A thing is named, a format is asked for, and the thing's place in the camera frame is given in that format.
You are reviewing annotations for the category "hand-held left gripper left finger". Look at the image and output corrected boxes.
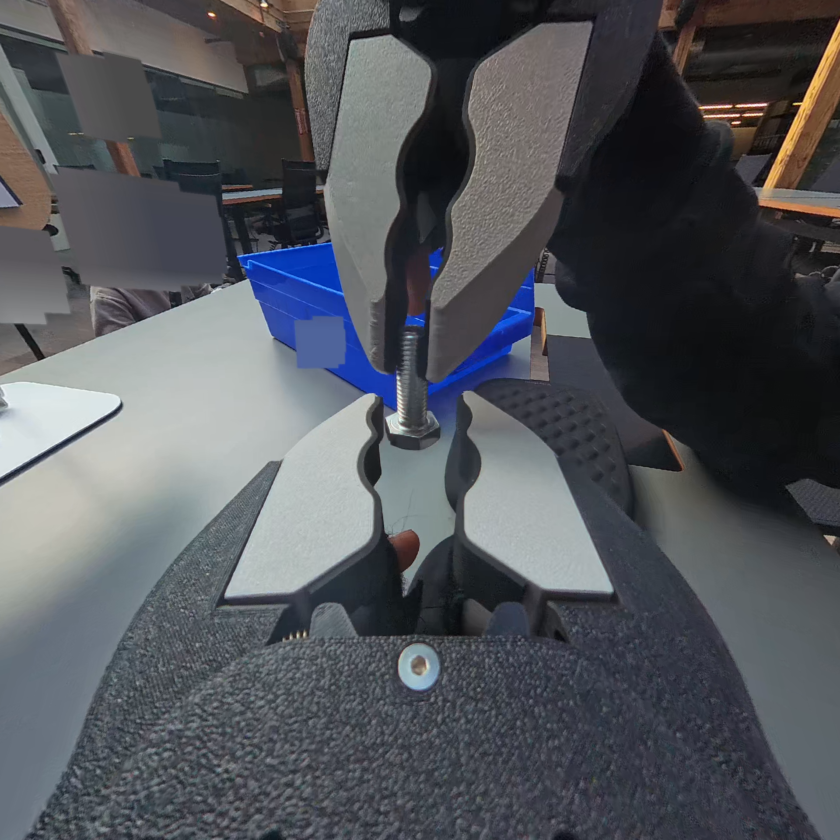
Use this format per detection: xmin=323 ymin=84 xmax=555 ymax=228
xmin=224 ymin=393 xmax=385 ymax=605

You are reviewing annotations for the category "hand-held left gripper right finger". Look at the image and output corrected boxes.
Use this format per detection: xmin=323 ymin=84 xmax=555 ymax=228
xmin=453 ymin=391 xmax=616 ymax=601

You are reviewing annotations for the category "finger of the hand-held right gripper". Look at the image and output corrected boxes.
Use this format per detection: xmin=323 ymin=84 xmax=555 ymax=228
xmin=325 ymin=33 xmax=439 ymax=376
xmin=424 ymin=20 xmax=596 ymax=385

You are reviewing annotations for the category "blue plastic bin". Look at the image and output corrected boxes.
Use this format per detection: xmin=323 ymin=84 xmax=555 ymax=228
xmin=238 ymin=243 xmax=536 ymax=396

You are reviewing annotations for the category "steel hex bolt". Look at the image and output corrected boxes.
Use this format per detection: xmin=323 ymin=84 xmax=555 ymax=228
xmin=395 ymin=326 xmax=429 ymax=431

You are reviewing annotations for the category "person's right forearm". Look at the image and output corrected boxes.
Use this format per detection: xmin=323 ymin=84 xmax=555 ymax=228
xmin=577 ymin=249 xmax=840 ymax=508

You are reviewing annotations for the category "person's left hand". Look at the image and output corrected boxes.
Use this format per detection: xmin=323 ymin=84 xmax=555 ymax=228
xmin=387 ymin=529 xmax=421 ymax=573

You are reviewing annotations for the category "person's right hand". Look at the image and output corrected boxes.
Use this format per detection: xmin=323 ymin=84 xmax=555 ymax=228
xmin=545 ymin=36 xmax=793 ymax=317

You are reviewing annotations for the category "black office chair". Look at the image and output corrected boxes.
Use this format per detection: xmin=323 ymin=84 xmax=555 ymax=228
xmin=281 ymin=158 xmax=329 ymax=249
xmin=162 ymin=159 xmax=244 ymax=280

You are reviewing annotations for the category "black honeycomb wrist pad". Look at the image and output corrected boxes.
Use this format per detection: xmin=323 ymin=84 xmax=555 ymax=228
xmin=453 ymin=378 xmax=635 ymax=521

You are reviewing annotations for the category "dark table hatch panel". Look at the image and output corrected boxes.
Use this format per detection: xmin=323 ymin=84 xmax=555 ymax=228
xmin=543 ymin=333 xmax=687 ymax=472

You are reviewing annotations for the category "brown wooden post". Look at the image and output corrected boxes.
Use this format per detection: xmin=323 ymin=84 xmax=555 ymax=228
xmin=671 ymin=20 xmax=698 ymax=74
xmin=47 ymin=0 xmax=142 ymax=178

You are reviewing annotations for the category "wooden post with red sign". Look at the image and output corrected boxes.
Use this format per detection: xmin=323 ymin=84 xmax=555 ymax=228
xmin=284 ymin=58 xmax=317 ymax=164

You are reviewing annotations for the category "light wooden post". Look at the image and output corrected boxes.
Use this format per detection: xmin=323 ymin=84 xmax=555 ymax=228
xmin=763 ymin=20 xmax=840 ymax=191

